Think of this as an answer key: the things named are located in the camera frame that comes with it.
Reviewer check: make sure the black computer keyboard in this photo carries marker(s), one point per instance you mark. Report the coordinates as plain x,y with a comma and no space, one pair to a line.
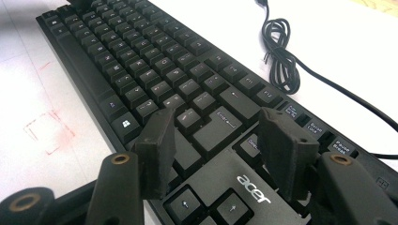
140,62

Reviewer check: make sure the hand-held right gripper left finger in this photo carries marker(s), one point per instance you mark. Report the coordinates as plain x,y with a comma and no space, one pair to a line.
156,156

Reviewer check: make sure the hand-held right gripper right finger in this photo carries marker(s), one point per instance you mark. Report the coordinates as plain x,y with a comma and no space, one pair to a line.
287,156

